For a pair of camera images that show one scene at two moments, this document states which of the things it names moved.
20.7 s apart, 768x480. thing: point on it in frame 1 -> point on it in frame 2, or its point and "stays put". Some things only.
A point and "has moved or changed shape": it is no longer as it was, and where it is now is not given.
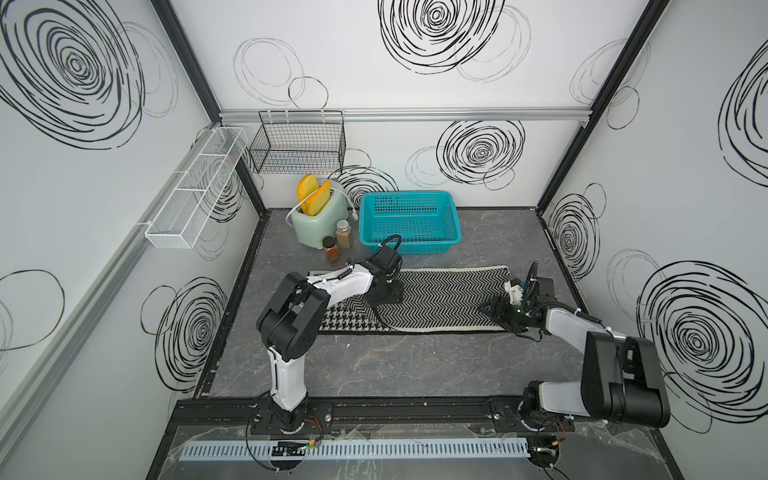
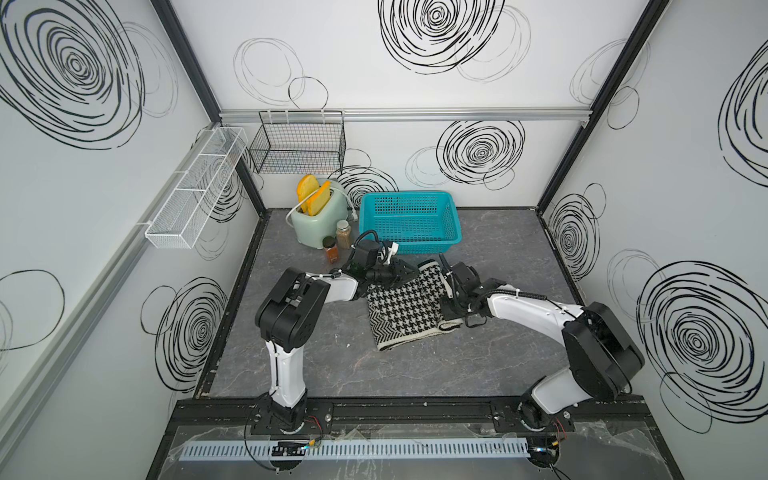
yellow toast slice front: x=315 y=204 stays put
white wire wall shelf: x=180 y=221 stays put
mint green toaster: x=310 y=231 stays put
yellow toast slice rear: x=306 y=186 stays put
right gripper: x=498 y=309 -> x=447 y=314
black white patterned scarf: x=433 y=300 has moved or changed shape
